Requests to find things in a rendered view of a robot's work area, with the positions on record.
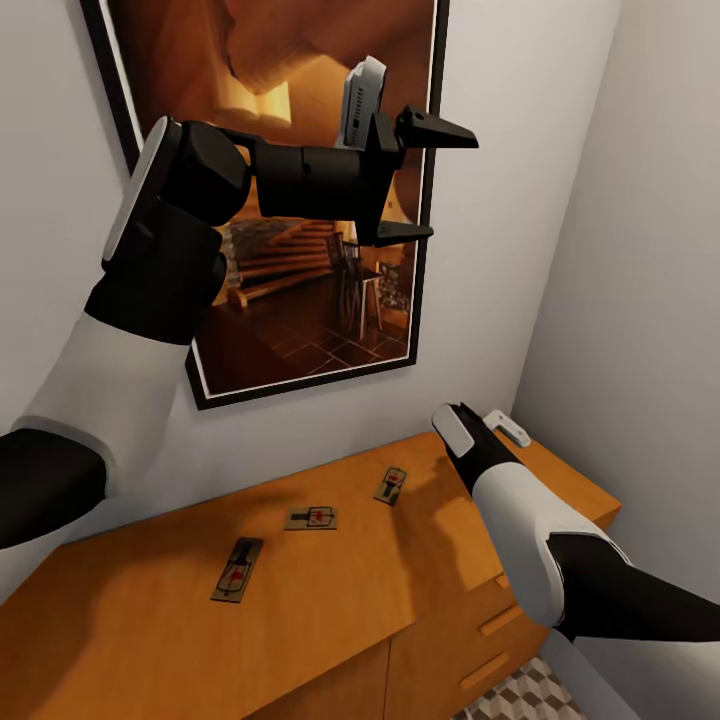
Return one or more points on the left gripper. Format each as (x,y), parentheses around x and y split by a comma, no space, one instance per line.
(352,185)

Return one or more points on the picture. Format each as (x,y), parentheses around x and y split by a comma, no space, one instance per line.
(303,303)

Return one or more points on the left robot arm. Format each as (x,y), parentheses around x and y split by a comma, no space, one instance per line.
(97,424)

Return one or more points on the mousetrap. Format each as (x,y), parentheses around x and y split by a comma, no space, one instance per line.
(311,518)
(390,487)
(234,579)

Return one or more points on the cabinet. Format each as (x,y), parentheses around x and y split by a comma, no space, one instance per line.
(401,613)

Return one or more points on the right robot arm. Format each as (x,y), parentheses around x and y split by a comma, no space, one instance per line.
(657,645)

